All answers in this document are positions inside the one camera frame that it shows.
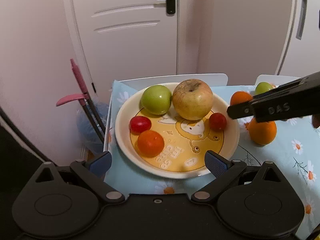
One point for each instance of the blue plastic bag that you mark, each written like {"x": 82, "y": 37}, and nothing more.
{"x": 87, "y": 127}

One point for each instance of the cream yellow cartoon plate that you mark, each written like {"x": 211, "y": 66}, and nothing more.
{"x": 180, "y": 155}

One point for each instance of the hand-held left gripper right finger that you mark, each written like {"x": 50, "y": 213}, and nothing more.
{"x": 216, "y": 164}

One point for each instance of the white wardrobe door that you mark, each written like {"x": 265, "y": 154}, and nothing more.
{"x": 300, "y": 55}

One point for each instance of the dark cloth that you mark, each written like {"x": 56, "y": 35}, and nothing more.
{"x": 12, "y": 180}

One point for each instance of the large green apple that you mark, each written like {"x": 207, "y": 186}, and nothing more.
{"x": 156, "y": 100}

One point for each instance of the orange tomato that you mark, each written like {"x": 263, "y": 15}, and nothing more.
{"x": 150, "y": 143}

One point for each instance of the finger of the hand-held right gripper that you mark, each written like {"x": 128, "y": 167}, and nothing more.
{"x": 295, "y": 86}
{"x": 280, "y": 108}

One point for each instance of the large orange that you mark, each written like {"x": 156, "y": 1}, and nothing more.
{"x": 240, "y": 98}

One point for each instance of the black door hinge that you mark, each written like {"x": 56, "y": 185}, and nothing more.
{"x": 94, "y": 88}

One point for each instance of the white panelled door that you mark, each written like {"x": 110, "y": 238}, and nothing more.
{"x": 130, "y": 55}

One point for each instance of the small green apple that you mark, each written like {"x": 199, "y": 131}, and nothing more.
{"x": 263, "y": 88}

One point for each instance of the yellow blemished apple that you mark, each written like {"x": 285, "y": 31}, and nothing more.
{"x": 192, "y": 100}

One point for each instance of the medium orange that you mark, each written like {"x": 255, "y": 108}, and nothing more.
{"x": 262, "y": 133}

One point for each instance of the blue daisy tablecloth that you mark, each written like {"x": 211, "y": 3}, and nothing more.
{"x": 287, "y": 170}

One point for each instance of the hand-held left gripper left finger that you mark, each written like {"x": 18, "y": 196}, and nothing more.
{"x": 101, "y": 164}

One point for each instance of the red cherry tomato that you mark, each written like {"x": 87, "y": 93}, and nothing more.
{"x": 140, "y": 125}
{"x": 218, "y": 121}

